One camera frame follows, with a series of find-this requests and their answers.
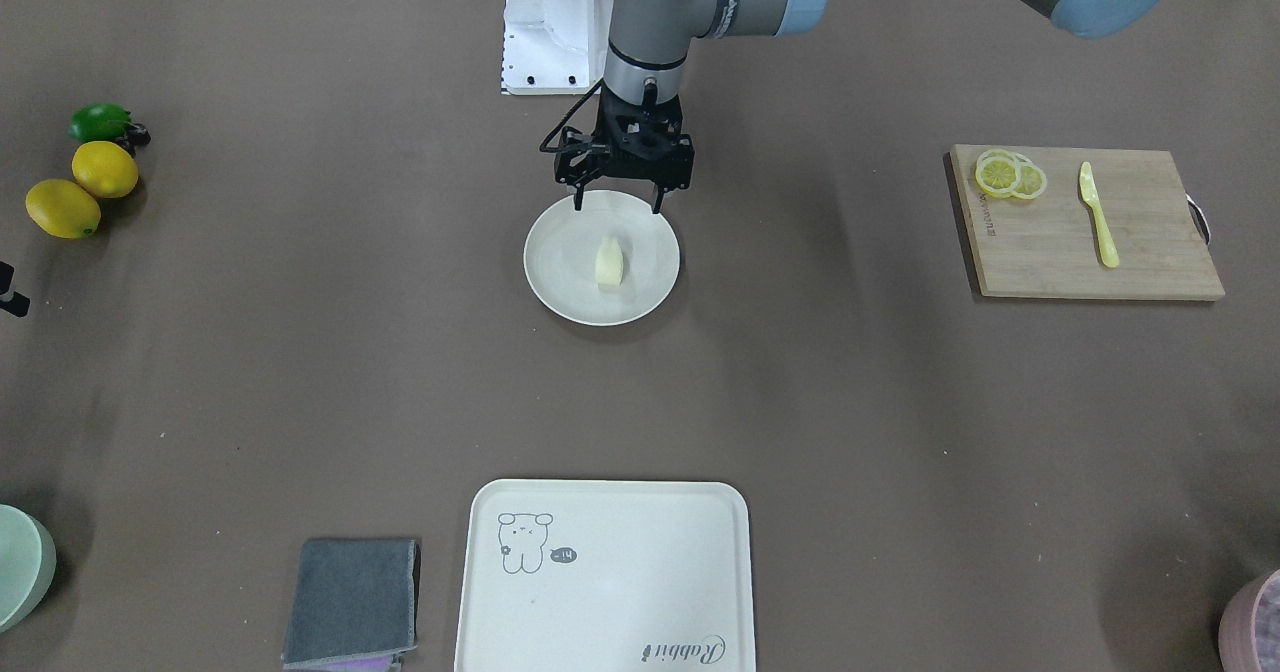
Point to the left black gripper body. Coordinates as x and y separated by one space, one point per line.
583 167

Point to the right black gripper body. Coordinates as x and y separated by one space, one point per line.
16 305

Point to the round cream plate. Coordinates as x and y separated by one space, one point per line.
560 250

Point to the white steamed bun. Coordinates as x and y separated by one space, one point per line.
609 262

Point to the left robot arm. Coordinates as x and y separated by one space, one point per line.
649 40

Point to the cream rabbit tray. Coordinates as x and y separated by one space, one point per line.
595 575

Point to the yellow lemon lower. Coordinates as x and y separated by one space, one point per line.
63 208

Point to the yellow lemon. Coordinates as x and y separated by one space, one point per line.
105 170
63 208

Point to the yellow lemon upper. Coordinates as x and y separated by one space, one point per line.
105 170

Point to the green lime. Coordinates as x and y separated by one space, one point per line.
100 122

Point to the dark purple small fruit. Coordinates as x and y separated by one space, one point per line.
134 135

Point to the mint green bowl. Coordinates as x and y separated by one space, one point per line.
28 563

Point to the lemon slice front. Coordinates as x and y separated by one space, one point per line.
997 172

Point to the lemon slice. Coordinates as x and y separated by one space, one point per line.
1031 181
997 172

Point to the lemon slice back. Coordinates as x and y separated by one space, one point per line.
1031 181

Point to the wooden cutting board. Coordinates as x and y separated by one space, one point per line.
1047 248

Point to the grey folded cloth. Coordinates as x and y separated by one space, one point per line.
354 605

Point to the yellow plastic knife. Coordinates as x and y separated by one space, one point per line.
1088 192

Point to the pink bowl with ice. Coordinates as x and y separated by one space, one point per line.
1249 627

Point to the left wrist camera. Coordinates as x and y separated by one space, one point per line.
577 156

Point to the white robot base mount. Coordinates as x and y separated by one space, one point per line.
553 47

